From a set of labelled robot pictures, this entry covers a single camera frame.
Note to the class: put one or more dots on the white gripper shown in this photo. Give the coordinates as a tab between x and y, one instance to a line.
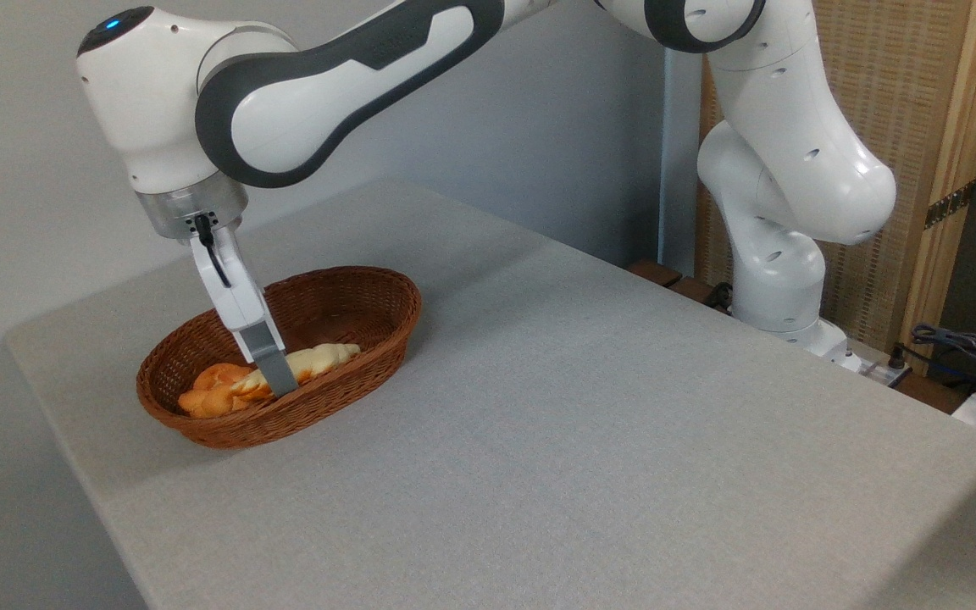
234	288

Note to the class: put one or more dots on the black screen hinge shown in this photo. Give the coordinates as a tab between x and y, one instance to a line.
950	205

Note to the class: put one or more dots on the wooden woven folding screen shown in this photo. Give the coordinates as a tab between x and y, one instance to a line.
920	102

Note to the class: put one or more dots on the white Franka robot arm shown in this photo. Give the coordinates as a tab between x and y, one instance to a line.
158	102

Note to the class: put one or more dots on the pale braided bread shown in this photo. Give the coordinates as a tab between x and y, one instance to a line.
327	356

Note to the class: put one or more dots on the brown wicker basket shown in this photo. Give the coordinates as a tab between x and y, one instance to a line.
242	428

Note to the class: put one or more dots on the black plug on base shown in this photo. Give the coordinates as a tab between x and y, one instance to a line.
899	357

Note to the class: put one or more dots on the orange croissant bread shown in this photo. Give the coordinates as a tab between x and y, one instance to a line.
213	400

